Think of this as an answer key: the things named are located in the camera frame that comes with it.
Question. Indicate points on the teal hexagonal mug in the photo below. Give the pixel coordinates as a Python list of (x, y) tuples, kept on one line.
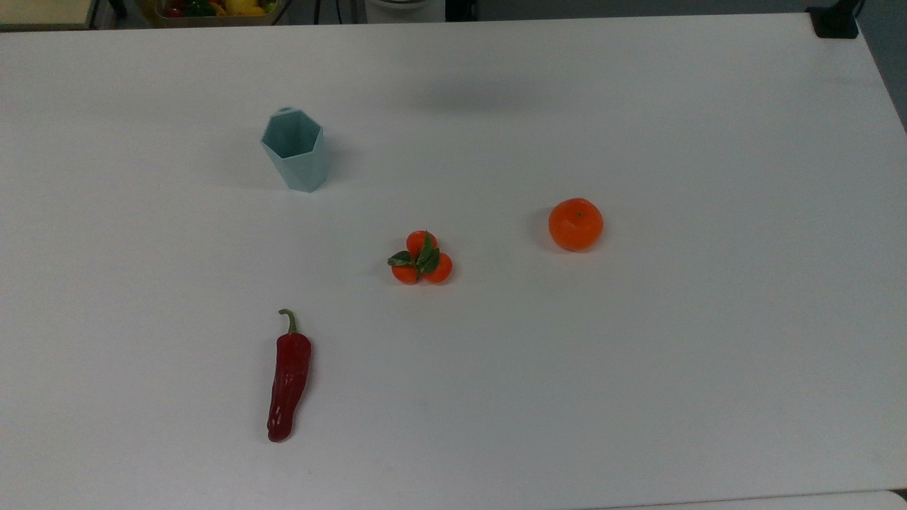
[(296, 152)]

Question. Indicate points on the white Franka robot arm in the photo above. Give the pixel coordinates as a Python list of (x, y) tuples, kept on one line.
[(404, 3)]

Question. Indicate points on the small tangerine cluster with leaves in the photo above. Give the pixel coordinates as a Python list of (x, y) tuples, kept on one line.
[(421, 258)]

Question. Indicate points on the large orange fruit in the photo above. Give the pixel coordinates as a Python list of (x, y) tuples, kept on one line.
[(575, 224)]

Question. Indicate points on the red chili pepper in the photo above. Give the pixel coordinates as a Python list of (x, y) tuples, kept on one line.
[(289, 375)]

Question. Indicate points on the bowl of toy fruit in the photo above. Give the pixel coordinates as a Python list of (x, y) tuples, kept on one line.
[(212, 10)]

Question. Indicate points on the black table clamp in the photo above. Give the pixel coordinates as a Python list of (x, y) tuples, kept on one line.
[(835, 20)]

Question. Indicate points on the beige wooden box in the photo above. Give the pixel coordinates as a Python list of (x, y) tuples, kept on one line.
[(42, 10)]

